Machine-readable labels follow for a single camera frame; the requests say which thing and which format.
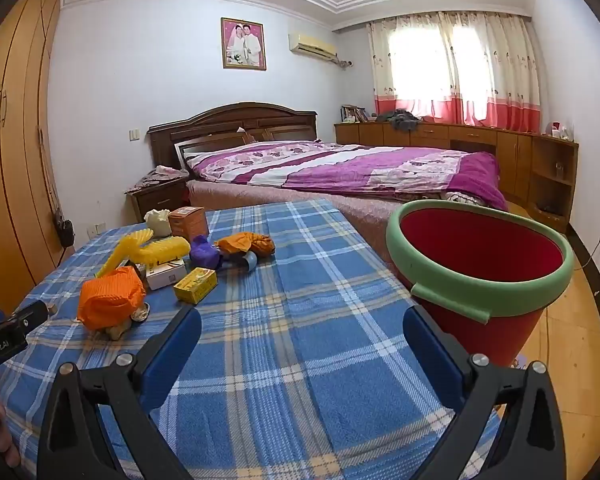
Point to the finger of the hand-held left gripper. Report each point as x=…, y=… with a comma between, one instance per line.
x=30, y=316

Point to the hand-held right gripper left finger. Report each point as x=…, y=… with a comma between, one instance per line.
x=172, y=355

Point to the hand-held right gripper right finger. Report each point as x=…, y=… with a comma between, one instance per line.
x=432, y=355

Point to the small yellow box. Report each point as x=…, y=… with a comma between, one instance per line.
x=195, y=286

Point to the white medicine box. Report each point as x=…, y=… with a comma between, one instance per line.
x=165, y=275

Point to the orange foam fruit net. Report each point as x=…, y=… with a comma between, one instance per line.
x=110, y=297

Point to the purple plastic bag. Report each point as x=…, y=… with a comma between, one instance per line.
x=205, y=254

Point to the red bucket with green rim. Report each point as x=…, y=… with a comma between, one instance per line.
x=480, y=260

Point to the yellow foam fruit net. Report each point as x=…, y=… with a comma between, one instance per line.
x=165, y=249

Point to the yellow toy comb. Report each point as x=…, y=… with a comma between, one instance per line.
x=122, y=252

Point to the grey tape roll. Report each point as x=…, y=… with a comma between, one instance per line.
x=247, y=262

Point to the white foam fruit net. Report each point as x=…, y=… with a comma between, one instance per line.
x=157, y=222

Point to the orange cardboard box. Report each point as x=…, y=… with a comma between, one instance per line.
x=189, y=222

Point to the person's left hand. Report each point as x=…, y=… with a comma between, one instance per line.
x=7, y=435

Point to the colourful floor mat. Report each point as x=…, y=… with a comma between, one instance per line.
x=517, y=361

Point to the black hanging pouch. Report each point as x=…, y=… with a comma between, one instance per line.
x=66, y=232

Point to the blue plaid tablecloth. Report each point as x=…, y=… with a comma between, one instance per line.
x=290, y=310

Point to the dark wooden nightstand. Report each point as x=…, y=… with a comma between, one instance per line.
x=157, y=202

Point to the floral cloth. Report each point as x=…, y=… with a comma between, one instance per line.
x=155, y=176

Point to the wooden wardrobe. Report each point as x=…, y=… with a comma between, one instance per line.
x=15, y=135

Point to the bed with purple blanket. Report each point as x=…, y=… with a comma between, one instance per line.
x=260, y=195

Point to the bed with purple bedding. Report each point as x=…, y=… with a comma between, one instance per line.
x=360, y=167

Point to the white pillow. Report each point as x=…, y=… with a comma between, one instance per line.
x=200, y=152

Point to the low wooden cabinet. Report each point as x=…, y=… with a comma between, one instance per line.
x=430, y=137

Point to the wooden corner shelf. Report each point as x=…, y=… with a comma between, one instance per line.
x=542, y=160

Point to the glass cup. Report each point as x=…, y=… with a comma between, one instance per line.
x=559, y=170

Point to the grey clothes pile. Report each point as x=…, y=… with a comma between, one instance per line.
x=404, y=121

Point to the dark wooden bed headboard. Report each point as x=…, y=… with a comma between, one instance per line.
x=240, y=117

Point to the row of books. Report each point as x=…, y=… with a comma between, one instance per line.
x=354, y=114

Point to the white and red jars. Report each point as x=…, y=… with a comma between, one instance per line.
x=561, y=131

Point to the cream and red curtain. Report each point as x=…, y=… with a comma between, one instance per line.
x=505, y=85

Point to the white wall switch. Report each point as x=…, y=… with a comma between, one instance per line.
x=134, y=135

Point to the framed wall photo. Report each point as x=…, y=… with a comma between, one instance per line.
x=243, y=43

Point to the wall air conditioner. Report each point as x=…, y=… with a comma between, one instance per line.
x=311, y=46

